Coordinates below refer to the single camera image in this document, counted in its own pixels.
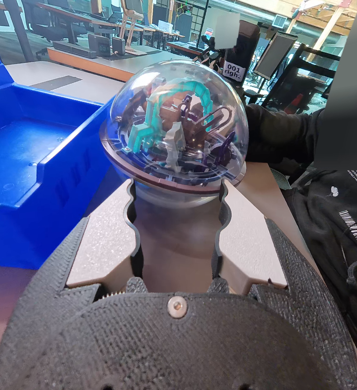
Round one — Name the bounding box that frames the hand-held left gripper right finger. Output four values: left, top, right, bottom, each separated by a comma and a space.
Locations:
212, 180, 289, 296

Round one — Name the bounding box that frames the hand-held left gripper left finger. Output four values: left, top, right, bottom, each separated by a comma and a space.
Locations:
66, 179, 143, 289

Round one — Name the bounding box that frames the clear plastic maze ball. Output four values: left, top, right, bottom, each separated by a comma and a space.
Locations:
100, 59, 250, 209

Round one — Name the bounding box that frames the blue plastic bin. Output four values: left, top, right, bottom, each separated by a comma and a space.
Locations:
0, 43, 128, 270

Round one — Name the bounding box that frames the person's right forearm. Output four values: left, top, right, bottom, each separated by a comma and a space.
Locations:
244, 104, 349, 166

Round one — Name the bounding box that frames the person's black sweatshirt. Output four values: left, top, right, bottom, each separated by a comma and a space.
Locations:
285, 168, 357, 366

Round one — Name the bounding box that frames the white figure stand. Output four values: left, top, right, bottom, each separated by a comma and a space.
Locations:
119, 0, 144, 44

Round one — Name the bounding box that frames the grey desk with wooden edge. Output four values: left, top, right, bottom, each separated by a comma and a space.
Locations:
48, 44, 186, 83

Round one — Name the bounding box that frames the black charger block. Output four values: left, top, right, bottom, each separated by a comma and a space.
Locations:
87, 34, 127, 57

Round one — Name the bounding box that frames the flat black box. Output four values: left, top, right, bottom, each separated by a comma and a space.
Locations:
53, 41, 99, 59

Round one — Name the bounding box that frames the black strip on table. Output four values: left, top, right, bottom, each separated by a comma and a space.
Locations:
31, 75, 83, 92

